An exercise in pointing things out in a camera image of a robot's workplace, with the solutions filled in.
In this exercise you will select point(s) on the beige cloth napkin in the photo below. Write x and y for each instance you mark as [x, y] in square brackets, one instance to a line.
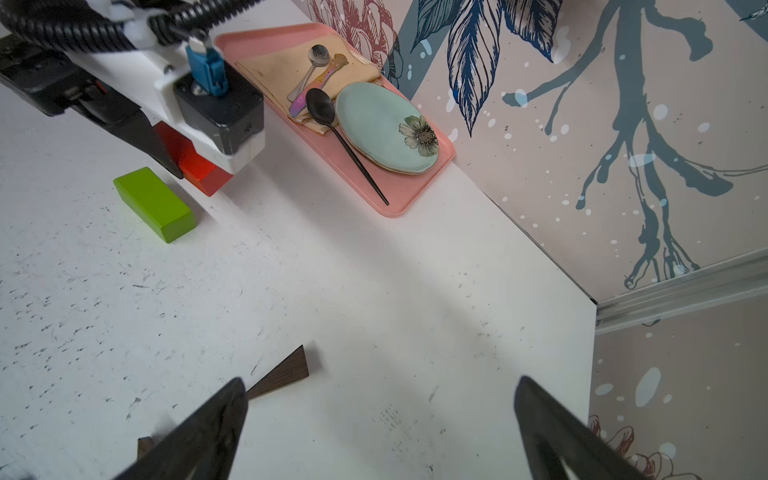
[278, 73]

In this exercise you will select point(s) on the red rectangular block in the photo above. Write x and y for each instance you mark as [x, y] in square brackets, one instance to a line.
[201, 173]

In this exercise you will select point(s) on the iridescent gold purple knife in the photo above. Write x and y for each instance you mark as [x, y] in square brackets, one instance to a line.
[338, 62]

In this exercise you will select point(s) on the black spoon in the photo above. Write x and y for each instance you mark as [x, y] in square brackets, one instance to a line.
[322, 110]

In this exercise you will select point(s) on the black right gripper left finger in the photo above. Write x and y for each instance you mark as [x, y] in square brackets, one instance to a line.
[201, 447]

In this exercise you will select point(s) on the green rectangular block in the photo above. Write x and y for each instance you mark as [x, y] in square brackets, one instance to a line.
[155, 204]

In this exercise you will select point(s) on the mint green flower plate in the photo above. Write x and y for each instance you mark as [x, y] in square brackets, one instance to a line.
[387, 128]

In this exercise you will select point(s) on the dark brown wedge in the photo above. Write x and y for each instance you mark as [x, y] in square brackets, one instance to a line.
[144, 446]
[292, 369]

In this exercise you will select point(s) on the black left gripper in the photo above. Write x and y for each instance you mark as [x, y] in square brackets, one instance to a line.
[49, 81]

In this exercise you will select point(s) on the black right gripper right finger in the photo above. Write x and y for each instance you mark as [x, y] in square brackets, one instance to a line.
[556, 442]

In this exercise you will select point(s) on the silver spoon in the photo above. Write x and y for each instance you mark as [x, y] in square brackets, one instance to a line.
[319, 57]

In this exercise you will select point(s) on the pink serving tray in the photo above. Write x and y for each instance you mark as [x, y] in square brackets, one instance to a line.
[400, 189]

